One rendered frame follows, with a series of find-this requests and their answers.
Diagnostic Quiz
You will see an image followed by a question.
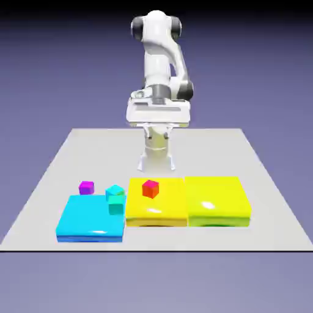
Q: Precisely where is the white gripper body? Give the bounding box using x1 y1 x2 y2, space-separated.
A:
125 97 191 128

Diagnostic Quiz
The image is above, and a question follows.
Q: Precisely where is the small red cube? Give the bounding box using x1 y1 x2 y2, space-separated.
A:
141 179 160 199

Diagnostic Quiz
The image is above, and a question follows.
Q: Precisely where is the small cyan cube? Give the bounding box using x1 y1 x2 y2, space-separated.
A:
105 184 126 203

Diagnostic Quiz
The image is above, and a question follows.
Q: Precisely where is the small teal cube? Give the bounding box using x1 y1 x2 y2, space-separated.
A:
108 195 125 216

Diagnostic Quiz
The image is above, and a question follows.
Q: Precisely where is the small purple cube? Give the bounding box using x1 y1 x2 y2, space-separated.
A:
78 180 95 196

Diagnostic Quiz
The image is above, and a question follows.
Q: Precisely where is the large lime yellow box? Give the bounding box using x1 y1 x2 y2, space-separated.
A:
184 175 253 228

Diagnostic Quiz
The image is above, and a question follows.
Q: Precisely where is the large cyan box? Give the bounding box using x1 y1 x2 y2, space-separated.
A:
55 194 127 243

